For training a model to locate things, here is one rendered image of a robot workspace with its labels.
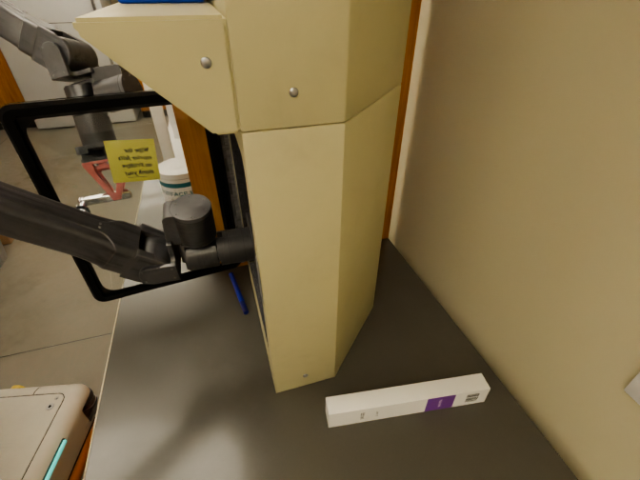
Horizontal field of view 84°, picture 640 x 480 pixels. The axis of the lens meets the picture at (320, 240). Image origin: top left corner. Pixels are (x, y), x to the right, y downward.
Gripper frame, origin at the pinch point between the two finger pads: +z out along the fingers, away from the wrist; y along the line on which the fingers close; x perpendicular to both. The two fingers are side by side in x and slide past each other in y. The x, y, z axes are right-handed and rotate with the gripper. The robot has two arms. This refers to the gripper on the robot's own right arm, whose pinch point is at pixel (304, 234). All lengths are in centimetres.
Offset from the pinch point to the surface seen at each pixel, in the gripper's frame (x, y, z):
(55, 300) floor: 119, 138, -116
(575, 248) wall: -6.2, -22.0, 33.6
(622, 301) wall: -3.7, -30.2, 33.6
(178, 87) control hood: -28.1, -13.7, -14.9
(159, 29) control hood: -32.5, -13.7, -15.4
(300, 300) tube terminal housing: 1.5, -13.7, -4.2
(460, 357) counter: 22.9, -16.9, 26.8
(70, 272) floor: 119, 163, -114
